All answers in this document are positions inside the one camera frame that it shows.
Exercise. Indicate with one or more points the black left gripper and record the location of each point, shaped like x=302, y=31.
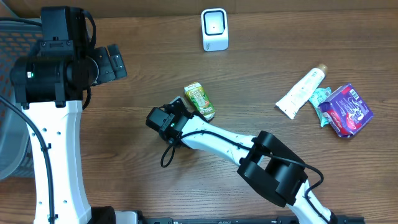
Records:
x=115, y=62

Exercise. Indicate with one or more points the brown cardboard back panel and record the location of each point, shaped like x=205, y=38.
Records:
x=132, y=8

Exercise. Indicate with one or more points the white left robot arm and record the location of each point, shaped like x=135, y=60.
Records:
x=53, y=87

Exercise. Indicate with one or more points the white tube gold cap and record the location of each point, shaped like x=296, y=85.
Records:
x=300, y=93

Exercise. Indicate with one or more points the grey plastic mesh basket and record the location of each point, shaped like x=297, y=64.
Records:
x=16, y=153

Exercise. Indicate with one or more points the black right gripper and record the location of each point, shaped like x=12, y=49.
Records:
x=179, y=106

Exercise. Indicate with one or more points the teal packet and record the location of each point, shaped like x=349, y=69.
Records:
x=318, y=96

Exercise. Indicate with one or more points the purple snack packet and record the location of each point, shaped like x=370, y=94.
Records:
x=346, y=111

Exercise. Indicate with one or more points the green snack pouch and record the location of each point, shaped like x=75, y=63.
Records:
x=197, y=96

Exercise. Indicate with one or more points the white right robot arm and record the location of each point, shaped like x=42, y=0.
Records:
x=265, y=163

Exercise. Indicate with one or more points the black front rail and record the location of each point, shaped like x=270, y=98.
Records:
x=168, y=220

